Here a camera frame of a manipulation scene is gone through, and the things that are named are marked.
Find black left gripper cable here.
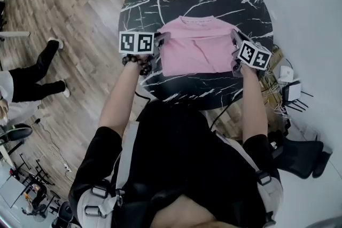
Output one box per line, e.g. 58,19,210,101
134,90,152,103

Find person's right forearm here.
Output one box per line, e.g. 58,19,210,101
239,65,269,147

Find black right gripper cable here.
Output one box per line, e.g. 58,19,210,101
209,103,236,132

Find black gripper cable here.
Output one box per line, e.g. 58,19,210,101
209,103,236,132
134,90,152,103

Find black office chair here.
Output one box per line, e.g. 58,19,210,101
268,130,334,180

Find pink sweatshirt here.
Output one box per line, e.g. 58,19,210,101
157,15,242,77

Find grey shoulder harness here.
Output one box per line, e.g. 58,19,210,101
76,121,284,226

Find white-legged dark-top desk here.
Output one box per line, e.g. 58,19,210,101
0,30,32,38

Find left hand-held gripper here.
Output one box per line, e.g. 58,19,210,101
118,31,171,73

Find person's left forearm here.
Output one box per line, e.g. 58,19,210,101
98,63,142,140

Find white square router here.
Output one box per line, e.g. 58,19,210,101
277,65,295,84

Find cardboard box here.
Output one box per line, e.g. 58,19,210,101
260,47,284,116

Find person's black top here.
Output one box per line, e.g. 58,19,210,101
68,100,282,228

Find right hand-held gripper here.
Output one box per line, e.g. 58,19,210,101
230,28,273,77

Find white router black antennas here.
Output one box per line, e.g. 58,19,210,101
281,79,314,113

